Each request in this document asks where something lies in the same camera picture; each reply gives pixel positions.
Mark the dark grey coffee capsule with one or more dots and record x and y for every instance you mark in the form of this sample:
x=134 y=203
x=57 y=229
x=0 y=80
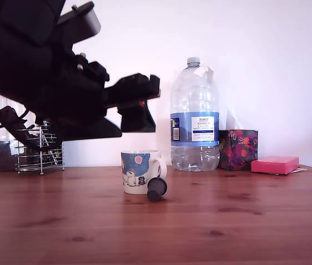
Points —
x=157 y=189

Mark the dark coffee beans pile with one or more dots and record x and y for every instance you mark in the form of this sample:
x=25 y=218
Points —
x=1 y=164

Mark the white cartoon print mug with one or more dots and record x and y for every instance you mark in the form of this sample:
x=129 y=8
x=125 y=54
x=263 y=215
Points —
x=133 y=171

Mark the large clear water bottle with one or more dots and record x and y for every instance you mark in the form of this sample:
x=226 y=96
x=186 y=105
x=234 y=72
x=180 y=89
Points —
x=194 y=96

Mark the black scoop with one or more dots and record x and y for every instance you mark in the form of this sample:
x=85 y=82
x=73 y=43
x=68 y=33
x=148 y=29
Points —
x=9 y=116

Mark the white tissue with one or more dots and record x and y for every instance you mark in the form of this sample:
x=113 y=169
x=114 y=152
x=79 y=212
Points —
x=233 y=121

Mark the black round ball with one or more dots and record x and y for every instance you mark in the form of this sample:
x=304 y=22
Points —
x=0 y=147

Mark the floral tissue box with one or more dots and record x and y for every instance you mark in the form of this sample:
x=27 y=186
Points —
x=241 y=149

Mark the pink flat box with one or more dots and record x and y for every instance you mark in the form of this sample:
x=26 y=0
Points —
x=275 y=165

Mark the paper sheet under box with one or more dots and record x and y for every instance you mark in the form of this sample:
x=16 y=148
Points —
x=299 y=169

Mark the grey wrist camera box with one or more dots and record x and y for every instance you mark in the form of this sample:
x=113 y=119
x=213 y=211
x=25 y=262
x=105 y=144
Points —
x=88 y=23

